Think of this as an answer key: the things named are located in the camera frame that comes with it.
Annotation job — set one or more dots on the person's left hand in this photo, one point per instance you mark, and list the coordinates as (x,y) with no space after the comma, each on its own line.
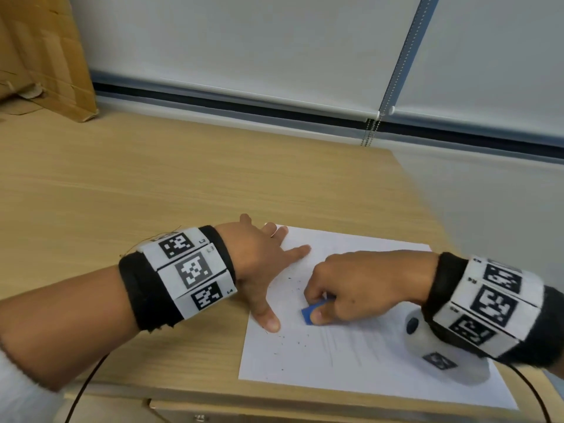
(251,259)

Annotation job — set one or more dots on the person's right hand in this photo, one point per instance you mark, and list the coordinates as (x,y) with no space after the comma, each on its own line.
(374,281)

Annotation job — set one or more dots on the blue eraser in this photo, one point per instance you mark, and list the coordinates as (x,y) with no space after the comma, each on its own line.
(307,313)

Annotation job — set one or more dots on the white paper sheet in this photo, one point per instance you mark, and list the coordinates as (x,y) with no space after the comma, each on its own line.
(352,361)

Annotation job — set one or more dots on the person's left forearm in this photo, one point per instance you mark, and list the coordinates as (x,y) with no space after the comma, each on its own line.
(66,326)

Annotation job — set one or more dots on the wooden desk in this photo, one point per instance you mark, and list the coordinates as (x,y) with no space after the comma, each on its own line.
(176,180)

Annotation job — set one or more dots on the black left wristband with markers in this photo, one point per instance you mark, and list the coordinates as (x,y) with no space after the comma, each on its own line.
(194,273)

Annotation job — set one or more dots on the black wristband with markers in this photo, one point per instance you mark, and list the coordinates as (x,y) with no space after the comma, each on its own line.
(194,273)
(493,303)

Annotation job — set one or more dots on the black right wristband with markers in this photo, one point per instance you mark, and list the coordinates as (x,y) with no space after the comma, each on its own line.
(493,303)

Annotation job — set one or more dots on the wooden drawer front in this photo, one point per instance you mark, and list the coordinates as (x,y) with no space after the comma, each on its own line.
(330,414)

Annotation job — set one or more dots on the wide white roller blind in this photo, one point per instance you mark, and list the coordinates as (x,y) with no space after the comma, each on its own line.
(242,39)

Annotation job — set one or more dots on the narrow white roller blind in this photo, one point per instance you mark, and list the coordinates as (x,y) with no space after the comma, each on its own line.
(493,57)

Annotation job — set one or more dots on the brown cardboard box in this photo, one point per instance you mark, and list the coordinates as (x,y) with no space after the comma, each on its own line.
(44,52)

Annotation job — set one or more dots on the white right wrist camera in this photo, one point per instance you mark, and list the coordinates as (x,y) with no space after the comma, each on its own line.
(454,374)

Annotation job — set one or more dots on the dark window frame rail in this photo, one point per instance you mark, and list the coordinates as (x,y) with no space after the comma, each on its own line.
(220,104)

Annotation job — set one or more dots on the blue window post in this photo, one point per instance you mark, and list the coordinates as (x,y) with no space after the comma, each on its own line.
(410,48)

